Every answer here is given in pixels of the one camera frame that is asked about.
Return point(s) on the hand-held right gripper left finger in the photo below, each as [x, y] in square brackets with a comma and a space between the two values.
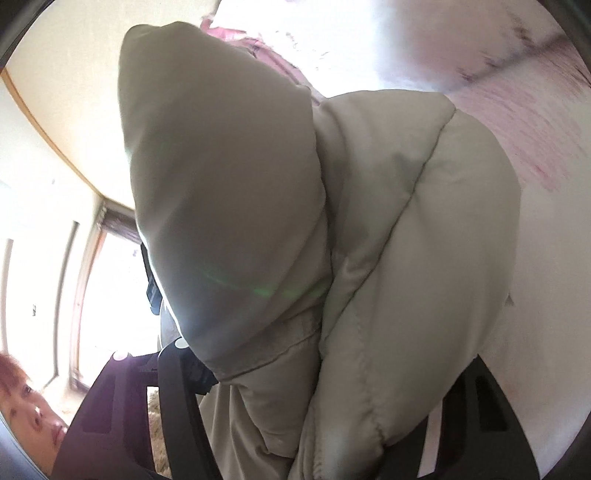
[178, 406]

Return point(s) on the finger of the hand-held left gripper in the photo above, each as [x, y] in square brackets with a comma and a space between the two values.
[151, 281]

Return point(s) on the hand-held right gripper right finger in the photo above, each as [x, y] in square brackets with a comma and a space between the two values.
[466, 415]

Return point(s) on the white puffer jacket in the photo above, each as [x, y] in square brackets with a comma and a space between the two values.
[300, 230]

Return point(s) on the bright window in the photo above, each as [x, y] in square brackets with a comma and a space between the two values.
[106, 314]

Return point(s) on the person's head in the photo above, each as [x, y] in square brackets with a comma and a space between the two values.
[27, 406]

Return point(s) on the pink floral pillow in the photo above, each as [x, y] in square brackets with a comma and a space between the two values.
[281, 64]

